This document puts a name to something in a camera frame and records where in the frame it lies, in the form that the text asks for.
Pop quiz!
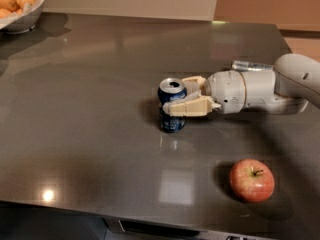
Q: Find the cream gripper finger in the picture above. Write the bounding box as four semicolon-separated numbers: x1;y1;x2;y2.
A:
182;76;206;94
162;91;222;117

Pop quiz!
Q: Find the blue pepsi can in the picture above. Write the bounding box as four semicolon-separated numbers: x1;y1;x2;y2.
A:
158;78;187;133

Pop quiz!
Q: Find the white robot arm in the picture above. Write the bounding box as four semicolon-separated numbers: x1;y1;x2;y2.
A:
163;54;320;117

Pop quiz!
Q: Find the silver energy drink can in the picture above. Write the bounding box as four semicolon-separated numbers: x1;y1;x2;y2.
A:
231;60;273;72

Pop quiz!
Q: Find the red apple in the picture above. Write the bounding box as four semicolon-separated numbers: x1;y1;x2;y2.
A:
229;159;275;203

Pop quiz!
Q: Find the white fruit bowl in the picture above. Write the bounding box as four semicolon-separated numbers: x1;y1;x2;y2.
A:
0;0;48;35

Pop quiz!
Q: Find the orange fruit middle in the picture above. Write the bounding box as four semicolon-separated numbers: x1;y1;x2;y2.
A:
17;0;36;9

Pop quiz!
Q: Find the orange fruit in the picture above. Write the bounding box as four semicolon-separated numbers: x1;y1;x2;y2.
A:
0;0;19;12
0;8;11;18
17;0;36;9

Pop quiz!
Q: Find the orange fruit bottom left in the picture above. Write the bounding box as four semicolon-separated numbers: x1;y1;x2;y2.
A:
0;8;11;18

